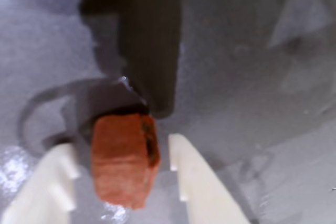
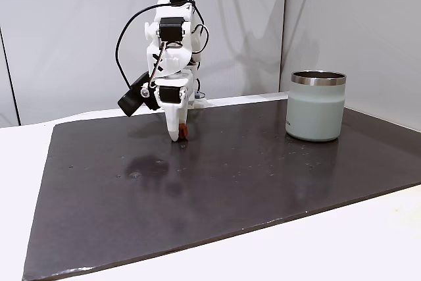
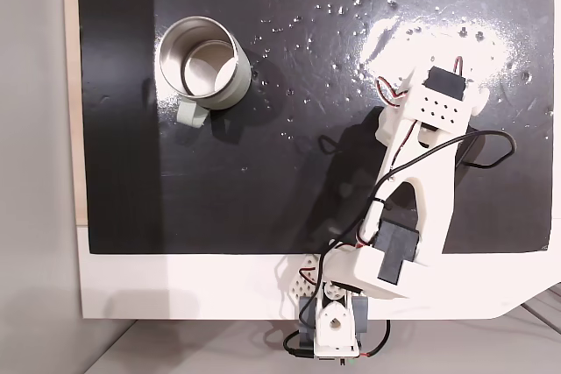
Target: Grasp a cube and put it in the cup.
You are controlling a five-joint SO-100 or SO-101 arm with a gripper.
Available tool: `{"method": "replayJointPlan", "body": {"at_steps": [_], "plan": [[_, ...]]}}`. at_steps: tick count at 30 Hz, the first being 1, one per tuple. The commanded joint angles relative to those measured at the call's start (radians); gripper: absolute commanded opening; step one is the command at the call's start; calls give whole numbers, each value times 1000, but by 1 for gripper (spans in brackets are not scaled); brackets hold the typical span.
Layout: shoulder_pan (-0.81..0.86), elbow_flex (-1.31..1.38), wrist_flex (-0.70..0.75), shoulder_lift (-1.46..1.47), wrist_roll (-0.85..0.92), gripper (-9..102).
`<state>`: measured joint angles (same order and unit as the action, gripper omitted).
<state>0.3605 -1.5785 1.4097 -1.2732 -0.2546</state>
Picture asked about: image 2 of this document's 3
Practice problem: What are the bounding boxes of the black camera cable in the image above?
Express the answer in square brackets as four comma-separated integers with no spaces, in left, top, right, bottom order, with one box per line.
[114,2,172,87]

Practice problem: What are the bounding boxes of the black camera box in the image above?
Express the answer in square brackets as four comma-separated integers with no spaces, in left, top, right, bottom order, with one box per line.
[117,71,162,118]

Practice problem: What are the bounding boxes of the red white servo wire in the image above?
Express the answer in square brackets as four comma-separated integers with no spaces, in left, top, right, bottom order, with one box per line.
[148,41,166,88]

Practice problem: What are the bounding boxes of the pale green steel-rimmed cup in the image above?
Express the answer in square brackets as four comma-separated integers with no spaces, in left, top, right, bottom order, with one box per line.
[285,70,347,143]

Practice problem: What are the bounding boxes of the dark brown table mat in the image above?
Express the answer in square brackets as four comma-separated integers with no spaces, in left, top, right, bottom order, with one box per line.
[22,99,421,281]

